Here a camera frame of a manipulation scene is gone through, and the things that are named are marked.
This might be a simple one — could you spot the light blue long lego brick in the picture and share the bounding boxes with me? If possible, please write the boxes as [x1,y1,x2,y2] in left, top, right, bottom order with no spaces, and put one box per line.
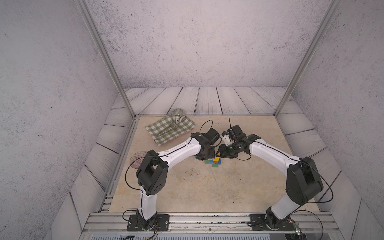
[210,158,221,168]

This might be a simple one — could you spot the yellow lego brick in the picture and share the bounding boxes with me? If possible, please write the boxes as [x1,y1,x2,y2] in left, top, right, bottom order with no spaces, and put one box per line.
[213,157,221,165]

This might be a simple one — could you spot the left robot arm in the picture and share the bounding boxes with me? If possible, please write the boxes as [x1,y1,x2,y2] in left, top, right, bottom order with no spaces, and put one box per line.
[136,130,220,221]

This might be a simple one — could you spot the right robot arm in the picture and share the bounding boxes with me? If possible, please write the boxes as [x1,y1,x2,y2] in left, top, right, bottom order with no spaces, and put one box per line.
[216,134,324,230]

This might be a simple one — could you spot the striped ceramic cup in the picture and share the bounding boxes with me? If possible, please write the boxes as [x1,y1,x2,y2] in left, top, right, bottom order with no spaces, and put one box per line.
[171,109,186,124]

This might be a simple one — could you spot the green checkered cloth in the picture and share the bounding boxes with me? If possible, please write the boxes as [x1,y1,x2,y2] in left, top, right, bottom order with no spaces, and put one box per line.
[146,116,195,146]

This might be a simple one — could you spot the pink glass plate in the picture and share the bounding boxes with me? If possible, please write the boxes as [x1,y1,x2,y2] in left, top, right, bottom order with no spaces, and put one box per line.
[130,151,147,169]

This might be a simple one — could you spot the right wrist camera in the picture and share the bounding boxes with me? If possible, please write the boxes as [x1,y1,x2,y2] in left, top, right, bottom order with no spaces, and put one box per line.
[222,125,246,146]

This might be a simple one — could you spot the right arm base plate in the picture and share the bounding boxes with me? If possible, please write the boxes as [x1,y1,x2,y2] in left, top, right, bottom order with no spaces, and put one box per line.
[247,214,295,231]

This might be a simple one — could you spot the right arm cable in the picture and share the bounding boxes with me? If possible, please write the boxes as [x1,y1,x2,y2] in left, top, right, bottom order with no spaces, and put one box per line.
[299,161,334,240]

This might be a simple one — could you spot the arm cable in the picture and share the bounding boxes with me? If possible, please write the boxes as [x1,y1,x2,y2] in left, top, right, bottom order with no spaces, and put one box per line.
[122,155,151,223]
[299,161,334,240]

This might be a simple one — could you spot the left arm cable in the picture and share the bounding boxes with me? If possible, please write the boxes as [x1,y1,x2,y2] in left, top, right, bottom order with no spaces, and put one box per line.
[122,155,151,223]

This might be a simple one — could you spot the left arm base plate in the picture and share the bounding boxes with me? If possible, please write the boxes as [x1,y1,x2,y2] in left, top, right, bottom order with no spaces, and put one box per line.
[127,214,170,232]

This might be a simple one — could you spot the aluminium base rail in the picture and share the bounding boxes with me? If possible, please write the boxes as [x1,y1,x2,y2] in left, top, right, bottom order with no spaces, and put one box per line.
[82,211,344,240]

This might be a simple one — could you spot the aluminium corner post right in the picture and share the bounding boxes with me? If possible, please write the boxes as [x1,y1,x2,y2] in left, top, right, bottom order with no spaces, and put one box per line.
[274,0,342,118]

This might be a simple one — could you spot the aluminium corner post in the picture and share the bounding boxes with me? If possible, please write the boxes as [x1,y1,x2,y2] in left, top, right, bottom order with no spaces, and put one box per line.
[274,0,342,118]
[75,0,136,119]

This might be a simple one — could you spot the aluminium corner post left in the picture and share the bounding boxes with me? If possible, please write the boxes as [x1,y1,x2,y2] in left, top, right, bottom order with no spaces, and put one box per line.
[75,0,136,119]

